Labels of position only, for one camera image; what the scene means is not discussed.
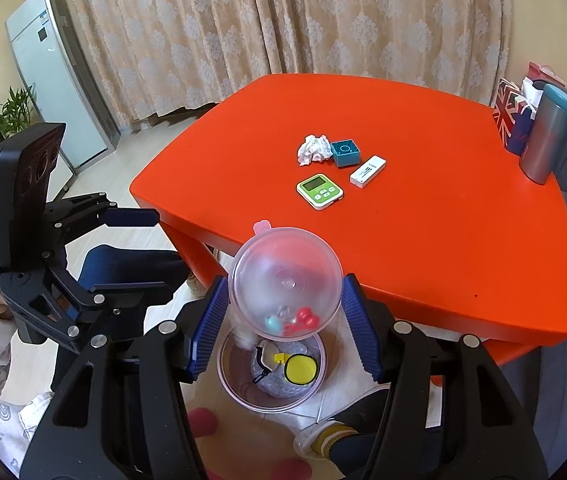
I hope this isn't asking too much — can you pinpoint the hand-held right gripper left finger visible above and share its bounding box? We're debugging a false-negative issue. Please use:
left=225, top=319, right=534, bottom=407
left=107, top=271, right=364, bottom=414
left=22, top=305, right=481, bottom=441
left=19, top=276, right=230, bottom=480

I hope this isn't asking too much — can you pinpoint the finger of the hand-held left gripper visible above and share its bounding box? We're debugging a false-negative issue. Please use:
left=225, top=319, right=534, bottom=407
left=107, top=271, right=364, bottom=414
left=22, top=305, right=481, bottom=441
left=46, top=191, right=160, bottom=251
left=63, top=260, right=174, bottom=331

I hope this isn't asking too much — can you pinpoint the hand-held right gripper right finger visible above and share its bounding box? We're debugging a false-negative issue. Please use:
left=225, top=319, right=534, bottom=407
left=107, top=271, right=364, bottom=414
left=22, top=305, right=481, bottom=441
left=342, top=274, right=549, bottom=480

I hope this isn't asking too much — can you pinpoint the clear pink trash bin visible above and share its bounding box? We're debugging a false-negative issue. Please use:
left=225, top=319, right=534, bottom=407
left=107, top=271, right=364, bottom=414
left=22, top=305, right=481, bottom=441
left=216, top=332, right=328, bottom=415

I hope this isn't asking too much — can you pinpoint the yellow and white round pouch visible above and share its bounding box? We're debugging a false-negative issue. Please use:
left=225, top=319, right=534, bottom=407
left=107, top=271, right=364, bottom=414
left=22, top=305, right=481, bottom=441
left=256, top=342, right=320, bottom=386

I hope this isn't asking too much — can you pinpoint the clear plastic capsule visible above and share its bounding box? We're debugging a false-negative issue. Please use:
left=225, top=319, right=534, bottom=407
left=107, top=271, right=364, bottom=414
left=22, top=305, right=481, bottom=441
left=228, top=220, right=343, bottom=337

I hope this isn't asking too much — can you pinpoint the dark blue chair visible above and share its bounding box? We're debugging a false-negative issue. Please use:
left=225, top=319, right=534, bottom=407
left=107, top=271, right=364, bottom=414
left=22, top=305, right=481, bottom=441
left=80, top=245, right=189, bottom=321

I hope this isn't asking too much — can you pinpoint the small red toy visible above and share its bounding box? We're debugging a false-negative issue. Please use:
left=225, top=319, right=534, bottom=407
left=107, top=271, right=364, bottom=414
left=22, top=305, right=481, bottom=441
left=283, top=306, right=320, bottom=336

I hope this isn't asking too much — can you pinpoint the green potted plant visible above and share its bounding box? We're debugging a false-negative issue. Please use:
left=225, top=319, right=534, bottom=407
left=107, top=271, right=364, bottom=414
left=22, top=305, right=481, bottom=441
left=0, top=86, right=34, bottom=146

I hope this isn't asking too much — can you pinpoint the crumpled clear plastic bag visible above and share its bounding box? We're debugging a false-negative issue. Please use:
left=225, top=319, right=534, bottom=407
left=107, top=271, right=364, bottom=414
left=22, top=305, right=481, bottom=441
left=248, top=342, right=321, bottom=401

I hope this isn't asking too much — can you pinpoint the pink blurred object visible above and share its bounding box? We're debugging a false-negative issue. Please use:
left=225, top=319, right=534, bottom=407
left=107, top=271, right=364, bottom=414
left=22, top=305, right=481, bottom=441
left=187, top=407, right=219, bottom=438

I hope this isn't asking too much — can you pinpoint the person's leg and foot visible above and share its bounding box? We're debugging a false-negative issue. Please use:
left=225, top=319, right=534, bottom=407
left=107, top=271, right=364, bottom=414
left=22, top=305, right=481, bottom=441
left=293, top=387, right=444, bottom=480

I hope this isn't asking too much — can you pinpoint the white standing air conditioner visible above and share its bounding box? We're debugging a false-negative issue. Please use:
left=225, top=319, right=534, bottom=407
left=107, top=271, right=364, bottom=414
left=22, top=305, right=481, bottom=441
left=4, top=0, right=123, bottom=170

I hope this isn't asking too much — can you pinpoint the green and white timer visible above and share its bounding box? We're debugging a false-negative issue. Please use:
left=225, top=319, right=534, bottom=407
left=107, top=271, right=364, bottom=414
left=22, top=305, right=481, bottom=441
left=296, top=173, right=345, bottom=211

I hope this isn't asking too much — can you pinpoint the white stick-shaped device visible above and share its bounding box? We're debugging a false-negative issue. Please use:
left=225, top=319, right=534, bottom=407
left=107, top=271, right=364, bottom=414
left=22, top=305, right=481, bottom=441
left=350, top=156, right=389, bottom=189

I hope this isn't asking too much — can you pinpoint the teal square box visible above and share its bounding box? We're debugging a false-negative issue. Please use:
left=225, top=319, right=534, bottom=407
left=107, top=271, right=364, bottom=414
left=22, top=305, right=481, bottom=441
left=331, top=138, right=363, bottom=167

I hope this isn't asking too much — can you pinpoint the white printed clothing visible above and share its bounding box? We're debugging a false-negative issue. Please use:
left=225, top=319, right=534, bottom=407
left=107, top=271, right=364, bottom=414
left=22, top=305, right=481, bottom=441
left=0, top=390, right=56, bottom=478

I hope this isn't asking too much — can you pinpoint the beige patterned curtain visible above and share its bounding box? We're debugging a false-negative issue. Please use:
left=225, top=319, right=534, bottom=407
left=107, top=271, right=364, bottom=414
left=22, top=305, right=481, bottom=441
left=63, top=0, right=514, bottom=133

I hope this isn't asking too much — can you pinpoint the flag pattern tissue box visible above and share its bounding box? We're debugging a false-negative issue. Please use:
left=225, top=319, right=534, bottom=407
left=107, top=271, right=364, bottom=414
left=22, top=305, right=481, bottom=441
left=492, top=78, right=534, bottom=156

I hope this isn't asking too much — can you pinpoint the silver tumbler with teal lid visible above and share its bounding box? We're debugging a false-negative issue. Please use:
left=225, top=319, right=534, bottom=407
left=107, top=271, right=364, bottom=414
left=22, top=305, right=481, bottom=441
left=518, top=83, right=567, bottom=185

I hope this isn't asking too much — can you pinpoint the white tissue sheet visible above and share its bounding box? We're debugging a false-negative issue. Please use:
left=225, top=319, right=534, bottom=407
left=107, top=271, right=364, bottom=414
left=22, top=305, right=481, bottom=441
left=521, top=76, right=547, bottom=111

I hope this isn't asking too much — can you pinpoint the pink storage box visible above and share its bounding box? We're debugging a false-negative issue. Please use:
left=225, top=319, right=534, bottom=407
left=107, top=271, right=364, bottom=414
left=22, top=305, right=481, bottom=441
left=527, top=61, right=567, bottom=88

